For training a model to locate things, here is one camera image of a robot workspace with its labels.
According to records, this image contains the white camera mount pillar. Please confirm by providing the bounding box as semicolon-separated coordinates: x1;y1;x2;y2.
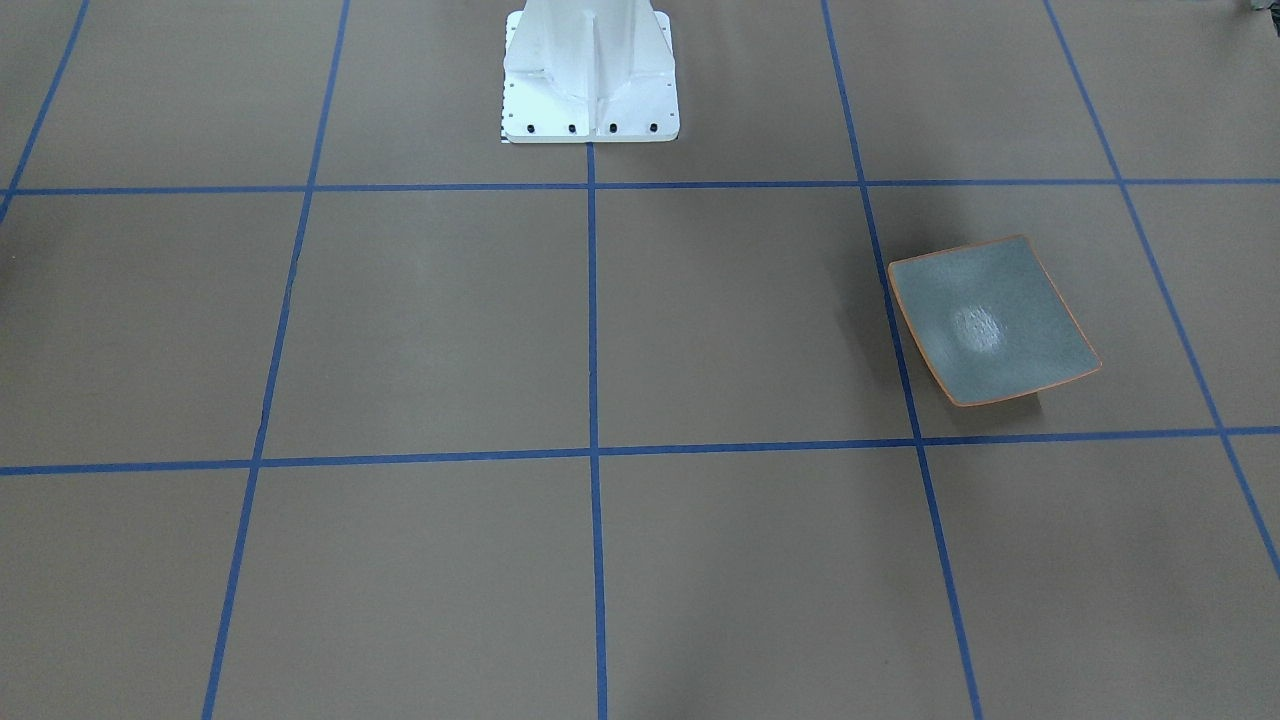
500;1;681;143

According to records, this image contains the brown paper table mat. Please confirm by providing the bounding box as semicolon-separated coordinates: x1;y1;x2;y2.
3;1;1277;719

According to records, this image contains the grey square plate orange rim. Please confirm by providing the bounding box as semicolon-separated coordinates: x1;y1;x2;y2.
887;234;1102;407

